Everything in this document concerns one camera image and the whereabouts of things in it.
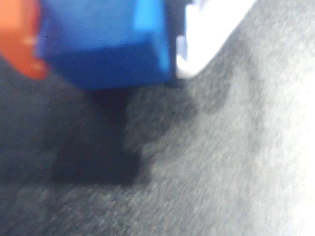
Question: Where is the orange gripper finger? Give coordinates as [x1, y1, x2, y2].
[0, 0, 50, 80]

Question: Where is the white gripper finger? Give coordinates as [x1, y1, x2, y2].
[175, 0, 258, 80]

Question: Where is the blue cube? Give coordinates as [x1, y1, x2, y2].
[36, 0, 178, 91]

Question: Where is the black felt mat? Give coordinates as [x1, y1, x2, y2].
[0, 0, 315, 236]

